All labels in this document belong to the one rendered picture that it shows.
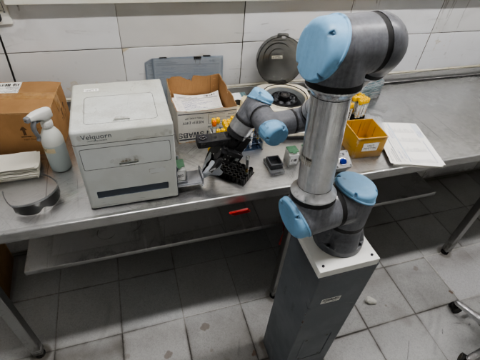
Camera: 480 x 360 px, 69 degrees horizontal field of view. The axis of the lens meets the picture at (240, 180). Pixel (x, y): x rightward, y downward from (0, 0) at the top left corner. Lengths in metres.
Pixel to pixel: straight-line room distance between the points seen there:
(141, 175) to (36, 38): 0.73
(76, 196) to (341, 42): 0.96
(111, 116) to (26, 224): 0.43
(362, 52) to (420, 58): 1.58
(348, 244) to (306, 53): 0.57
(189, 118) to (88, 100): 0.40
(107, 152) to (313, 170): 0.58
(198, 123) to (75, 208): 0.54
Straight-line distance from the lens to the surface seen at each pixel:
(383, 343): 2.07
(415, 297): 2.29
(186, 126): 1.40
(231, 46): 1.69
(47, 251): 1.98
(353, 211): 0.96
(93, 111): 1.11
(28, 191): 1.37
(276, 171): 1.32
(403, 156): 1.59
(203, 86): 1.65
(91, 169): 1.11
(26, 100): 1.48
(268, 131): 1.00
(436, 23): 2.23
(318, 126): 0.76
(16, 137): 1.48
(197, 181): 1.22
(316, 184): 0.84
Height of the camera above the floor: 1.74
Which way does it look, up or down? 42 degrees down
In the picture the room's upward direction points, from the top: 5 degrees clockwise
